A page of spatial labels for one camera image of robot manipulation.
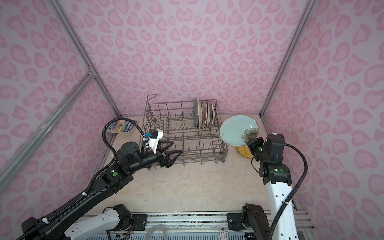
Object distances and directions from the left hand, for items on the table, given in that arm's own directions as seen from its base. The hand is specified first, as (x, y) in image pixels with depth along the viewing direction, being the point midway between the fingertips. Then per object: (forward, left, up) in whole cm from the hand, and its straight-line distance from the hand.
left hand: (178, 145), depth 63 cm
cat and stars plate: (+32, -10, -14) cm, 36 cm away
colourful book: (+37, +47, -31) cm, 68 cm away
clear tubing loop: (-28, +15, -29) cm, 43 cm away
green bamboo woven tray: (+15, -39, -33) cm, 53 cm away
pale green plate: (+15, -30, -9) cm, 34 cm away
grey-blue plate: (+43, -7, -25) cm, 51 cm away
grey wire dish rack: (+15, -13, -26) cm, 33 cm away
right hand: (+7, -32, -4) cm, 33 cm away
